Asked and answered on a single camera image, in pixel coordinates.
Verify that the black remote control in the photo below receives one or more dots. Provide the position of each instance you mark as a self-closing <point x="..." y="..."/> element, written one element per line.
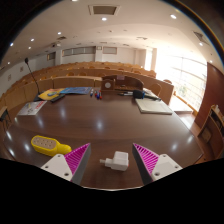
<point x="57" y="98"/>

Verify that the rows of wooden auditorium seats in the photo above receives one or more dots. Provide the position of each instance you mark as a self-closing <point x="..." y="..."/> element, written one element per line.
<point x="73" y="81"/>

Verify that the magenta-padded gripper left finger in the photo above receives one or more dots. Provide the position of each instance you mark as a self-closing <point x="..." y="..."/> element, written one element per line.
<point x="57" y="165"/>

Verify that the white charger block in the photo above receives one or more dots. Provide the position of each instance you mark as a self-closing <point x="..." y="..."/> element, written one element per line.
<point x="118" y="160"/>

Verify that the blue book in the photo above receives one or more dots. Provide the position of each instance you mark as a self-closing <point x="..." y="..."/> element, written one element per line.
<point x="76" y="90"/>

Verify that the black gooseneck microphone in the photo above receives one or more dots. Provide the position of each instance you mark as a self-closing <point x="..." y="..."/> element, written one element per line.
<point x="26" y="60"/>

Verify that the white leaflet with red print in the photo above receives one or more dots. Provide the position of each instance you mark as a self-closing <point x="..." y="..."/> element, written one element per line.
<point x="31" y="108"/>

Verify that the round ceiling lights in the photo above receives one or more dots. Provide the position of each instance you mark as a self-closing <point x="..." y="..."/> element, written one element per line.
<point x="104" y="19"/>

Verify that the large bright window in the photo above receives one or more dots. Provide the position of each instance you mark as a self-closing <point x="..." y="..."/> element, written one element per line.
<point x="183" y="81"/>

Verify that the red marker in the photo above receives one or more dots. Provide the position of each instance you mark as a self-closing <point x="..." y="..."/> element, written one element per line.
<point x="98" y="95"/>

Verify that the ceiling projector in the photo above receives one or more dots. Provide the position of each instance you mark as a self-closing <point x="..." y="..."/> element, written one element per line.
<point x="56" y="44"/>

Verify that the blue marker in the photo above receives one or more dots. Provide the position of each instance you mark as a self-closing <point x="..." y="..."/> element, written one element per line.
<point x="91" y="92"/>

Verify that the small folding side table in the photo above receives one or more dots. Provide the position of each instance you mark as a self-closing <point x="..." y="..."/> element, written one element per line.
<point x="4" y="115"/>

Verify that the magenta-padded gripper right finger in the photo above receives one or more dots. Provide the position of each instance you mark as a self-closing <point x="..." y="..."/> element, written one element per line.
<point x="164" y="165"/>

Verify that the black pouch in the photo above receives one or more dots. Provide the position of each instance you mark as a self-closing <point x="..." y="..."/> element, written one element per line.
<point x="138" y="94"/>

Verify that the wooden desk organizer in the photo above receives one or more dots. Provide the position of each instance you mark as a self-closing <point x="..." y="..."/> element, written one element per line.
<point x="108" y="85"/>

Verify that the small ceiling air vent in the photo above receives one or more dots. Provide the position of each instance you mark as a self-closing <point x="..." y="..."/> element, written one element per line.
<point x="200" y="36"/>

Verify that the large square ceiling air vent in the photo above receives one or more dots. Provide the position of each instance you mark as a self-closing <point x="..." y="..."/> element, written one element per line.
<point x="104" y="9"/>

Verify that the wooden shelf unit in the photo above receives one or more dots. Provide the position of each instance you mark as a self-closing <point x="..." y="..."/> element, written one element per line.
<point x="213" y="130"/>

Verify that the white notepad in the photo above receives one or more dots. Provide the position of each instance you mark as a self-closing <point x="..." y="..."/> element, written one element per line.
<point x="153" y="106"/>

